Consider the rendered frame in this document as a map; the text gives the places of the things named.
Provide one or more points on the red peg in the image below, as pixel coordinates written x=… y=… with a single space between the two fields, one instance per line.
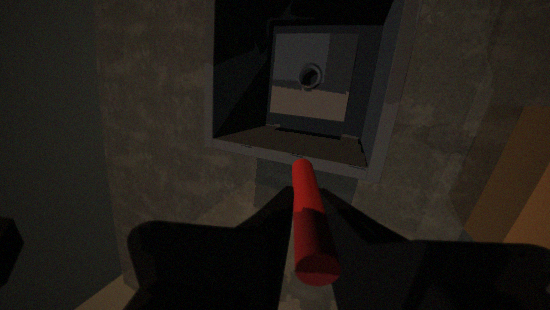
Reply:
x=316 y=258

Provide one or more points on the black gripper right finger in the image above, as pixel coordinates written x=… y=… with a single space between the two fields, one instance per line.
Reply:
x=382 y=270

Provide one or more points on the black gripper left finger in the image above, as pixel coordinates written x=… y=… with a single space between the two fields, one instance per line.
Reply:
x=249 y=257

